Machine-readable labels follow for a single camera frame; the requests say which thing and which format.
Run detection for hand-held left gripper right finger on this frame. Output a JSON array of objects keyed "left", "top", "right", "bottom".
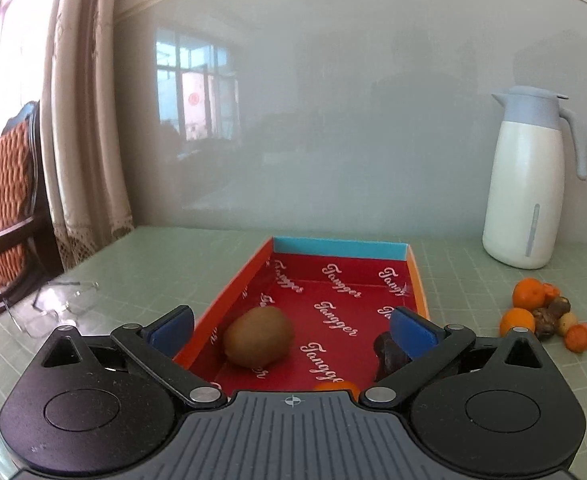
[{"left": 361, "top": 306, "right": 549, "bottom": 408}]

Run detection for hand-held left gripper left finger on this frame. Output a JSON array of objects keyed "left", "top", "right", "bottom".
[{"left": 38, "top": 305, "right": 229, "bottom": 409}]

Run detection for red cardboard box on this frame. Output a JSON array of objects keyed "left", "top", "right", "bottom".
[{"left": 173, "top": 236, "right": 430, "bottom": 403}]

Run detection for orange mandarin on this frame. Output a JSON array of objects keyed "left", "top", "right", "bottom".
[
  {"left": 314, "top": 381, "right": 361, "bottom": 401},
  {"left": 500, "top": 307, "right": 537, "bottom": 337},
  {"left": 512, "top": 280, "right": 547, "bottom": 309},
  {"left": 565, "top": 323, "right": 587, "bottom": 353}
]

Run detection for wrinkled brown walnut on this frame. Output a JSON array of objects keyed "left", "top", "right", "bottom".
[{"left": 532, "top": 308, "right": 555, "bottom": 339}]

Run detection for dark red dried fruit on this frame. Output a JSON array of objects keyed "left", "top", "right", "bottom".
[{"left": 373, "top": 331, "right": 412, "bottom": 383}]

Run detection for brown kiwi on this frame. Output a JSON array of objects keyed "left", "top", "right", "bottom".
[{"left": 223, "top": 306, "right": 294, "bottom": 368}]

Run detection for white thermos jug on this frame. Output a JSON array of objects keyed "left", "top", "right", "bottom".
[{"left": 482, "top": 86, "right": 587, "bottom": 270}]

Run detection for wooden chair with woven cushion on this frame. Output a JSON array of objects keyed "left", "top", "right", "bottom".
[{"left": 0, "top": 100, "right": 55, "bottom": 331}]

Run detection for beige lace curtain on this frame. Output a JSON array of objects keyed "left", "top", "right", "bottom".
[{"left": 0, "top": 0, "right": 135, "bottom": 272}]

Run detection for metal frame eyeglasses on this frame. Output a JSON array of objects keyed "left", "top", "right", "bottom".
[{"left": 3, "top": 280, "right": 99, "bottom": 338}]

